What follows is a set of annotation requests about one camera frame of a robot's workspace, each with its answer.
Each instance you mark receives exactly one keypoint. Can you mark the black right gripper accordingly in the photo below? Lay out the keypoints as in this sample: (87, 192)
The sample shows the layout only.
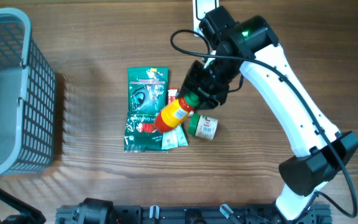
(192, 81)

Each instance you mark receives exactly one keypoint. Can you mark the red stick packet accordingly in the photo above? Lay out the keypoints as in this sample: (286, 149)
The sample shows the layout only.
(172, 94)

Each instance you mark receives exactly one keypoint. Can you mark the green lid white jar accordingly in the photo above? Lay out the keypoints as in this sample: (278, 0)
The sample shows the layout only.
(202, 126)

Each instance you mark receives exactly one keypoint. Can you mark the orange sauce bottle green cap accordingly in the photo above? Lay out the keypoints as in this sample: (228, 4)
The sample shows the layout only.
(176, 112)

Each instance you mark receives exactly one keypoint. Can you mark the pale teal packet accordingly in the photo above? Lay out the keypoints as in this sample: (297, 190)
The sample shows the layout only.
(174, 138)

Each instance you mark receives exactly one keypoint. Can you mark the green 3M product pouch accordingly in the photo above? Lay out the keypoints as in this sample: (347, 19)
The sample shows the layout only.
(147, 96)

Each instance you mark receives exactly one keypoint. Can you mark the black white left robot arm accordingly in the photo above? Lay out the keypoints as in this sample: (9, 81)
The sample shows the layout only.
(90, 211)

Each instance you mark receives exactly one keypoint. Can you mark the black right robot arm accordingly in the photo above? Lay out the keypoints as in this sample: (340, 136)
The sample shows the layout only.
(251, 50)

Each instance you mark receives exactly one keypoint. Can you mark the white barcode scanner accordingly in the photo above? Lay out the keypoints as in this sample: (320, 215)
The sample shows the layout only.
(200, 8)

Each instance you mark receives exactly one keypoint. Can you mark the grey plastic mesh basket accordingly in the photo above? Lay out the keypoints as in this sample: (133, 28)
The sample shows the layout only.
(28, 90)

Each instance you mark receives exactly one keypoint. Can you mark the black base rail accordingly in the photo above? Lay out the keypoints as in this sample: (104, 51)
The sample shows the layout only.
(194, 214)

